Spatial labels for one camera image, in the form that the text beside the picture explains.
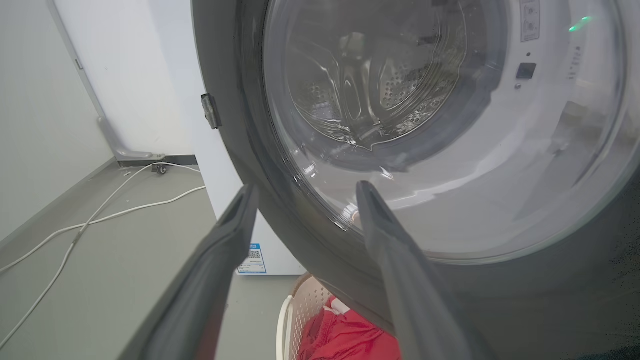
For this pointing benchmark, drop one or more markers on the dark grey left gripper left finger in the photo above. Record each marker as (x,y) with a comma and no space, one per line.
(197,290)

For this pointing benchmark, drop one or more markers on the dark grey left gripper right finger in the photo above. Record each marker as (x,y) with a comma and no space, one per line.
(415,295)

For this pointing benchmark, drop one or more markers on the grey round washing machine door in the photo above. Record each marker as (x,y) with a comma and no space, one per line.
(525,300)

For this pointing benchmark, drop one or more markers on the white washing machine body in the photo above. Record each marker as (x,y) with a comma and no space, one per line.
(235,200)

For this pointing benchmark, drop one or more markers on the blue and white label sticker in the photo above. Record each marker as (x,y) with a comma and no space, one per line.
(253,259)

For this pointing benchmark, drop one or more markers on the red garment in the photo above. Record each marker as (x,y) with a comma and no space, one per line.
(350,337)

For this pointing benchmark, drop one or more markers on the white laundry basket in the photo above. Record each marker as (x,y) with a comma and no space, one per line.
(300,310)

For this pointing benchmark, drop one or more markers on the white partition panel on caster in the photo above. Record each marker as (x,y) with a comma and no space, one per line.
(107,130)

